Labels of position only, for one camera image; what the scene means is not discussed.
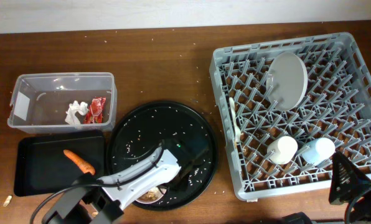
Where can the blue plastic cup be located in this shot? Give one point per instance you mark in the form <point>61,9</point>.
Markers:
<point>318,150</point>

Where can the cream plastic cup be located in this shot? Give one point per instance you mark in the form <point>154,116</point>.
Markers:
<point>284,148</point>

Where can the white plastic fork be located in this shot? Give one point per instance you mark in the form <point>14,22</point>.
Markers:
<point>237,130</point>

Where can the grey plate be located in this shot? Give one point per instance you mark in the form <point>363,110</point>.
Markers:
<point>289,78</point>

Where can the pink bowl with leftovers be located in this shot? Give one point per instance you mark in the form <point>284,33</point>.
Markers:
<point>153,195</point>

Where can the red snack wrapper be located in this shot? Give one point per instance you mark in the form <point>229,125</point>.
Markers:
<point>95,111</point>

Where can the orange carrot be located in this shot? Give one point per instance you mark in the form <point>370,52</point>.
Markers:
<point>82,164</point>

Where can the white tissue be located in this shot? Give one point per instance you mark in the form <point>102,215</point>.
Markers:
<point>73,109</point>

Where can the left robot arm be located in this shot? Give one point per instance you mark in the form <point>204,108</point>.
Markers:
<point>103,200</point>

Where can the grey dishwasher rack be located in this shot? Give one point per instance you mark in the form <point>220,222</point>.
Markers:
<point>337,105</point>

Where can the round black tray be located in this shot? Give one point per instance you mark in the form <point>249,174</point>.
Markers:
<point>140,131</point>

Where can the clear plastic bin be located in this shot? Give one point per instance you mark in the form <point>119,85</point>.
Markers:
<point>40,102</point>

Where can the black rectangular tray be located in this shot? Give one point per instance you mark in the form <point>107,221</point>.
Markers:
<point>43,168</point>

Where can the peanut on table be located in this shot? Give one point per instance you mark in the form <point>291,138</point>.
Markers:
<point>7,201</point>

